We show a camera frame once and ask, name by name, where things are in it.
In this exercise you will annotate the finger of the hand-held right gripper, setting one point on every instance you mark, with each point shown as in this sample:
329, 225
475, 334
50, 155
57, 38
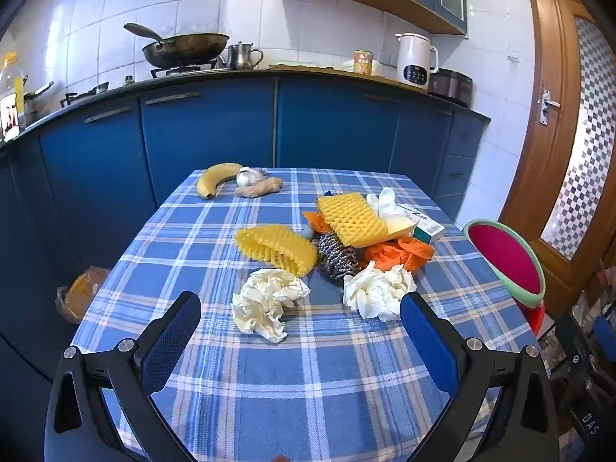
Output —
605, 332
570, 346

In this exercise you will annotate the pale cutting board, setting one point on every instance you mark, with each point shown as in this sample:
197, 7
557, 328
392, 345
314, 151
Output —
293, 64

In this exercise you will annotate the blue checkered tablecloth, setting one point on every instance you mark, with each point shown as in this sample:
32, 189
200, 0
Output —
288, 385

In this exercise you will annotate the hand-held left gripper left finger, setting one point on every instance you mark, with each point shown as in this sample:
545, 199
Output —
171, 337

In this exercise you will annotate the white wall socket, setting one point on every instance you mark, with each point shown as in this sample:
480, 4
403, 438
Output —
513, 55

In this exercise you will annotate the white tissue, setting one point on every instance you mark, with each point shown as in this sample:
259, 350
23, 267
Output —
375, 291
264, 303

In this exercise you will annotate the blue kitchen base cabinets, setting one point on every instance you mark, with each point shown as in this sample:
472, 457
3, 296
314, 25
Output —
207, 134

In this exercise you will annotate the dark rice cooker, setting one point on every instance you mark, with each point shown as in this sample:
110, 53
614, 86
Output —
450, 86

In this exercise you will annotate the gas stove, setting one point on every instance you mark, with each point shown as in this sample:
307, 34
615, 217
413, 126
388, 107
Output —
192, 68

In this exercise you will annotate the orange plastic bag on floor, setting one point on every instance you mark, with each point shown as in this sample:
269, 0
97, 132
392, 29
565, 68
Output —
82, 293

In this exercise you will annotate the garlic bulb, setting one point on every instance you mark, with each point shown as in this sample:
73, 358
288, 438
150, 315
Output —
246, 177

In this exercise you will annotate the ginger root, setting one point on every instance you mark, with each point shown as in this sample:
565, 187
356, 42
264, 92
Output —
260, 188

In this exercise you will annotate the cooking oil bottle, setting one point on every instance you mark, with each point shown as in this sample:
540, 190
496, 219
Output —
12, 86

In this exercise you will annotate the black wok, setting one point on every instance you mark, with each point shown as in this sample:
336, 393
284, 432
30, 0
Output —
187, 48

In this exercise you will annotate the steel teapot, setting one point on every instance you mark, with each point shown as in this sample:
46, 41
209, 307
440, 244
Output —
243, 57

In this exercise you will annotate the yellow tin can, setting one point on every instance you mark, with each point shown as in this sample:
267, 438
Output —
362, 62

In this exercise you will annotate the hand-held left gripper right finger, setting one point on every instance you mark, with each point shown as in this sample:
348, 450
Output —
428, 341

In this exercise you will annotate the wooden door with glass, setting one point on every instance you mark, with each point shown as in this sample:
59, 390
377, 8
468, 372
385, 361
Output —
544, 154

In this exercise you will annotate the green and white carton box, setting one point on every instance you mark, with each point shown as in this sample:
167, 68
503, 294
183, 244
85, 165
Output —
428, 231

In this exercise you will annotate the yellow banana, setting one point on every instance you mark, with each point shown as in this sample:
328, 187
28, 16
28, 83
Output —
211, 178

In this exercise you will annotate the steel wool scrubber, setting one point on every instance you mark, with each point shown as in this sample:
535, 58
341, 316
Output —
337, 257

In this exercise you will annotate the white soy milk maker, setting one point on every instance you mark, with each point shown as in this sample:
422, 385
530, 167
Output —
414, 62

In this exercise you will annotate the curved yellow foam fruit net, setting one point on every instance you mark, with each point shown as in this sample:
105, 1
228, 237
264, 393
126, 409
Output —
274, 248

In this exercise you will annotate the red bin with green rim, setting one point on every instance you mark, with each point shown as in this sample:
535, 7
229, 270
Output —
500, 260

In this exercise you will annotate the small steel pot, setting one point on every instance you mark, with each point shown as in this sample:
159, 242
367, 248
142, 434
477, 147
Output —
31, 106

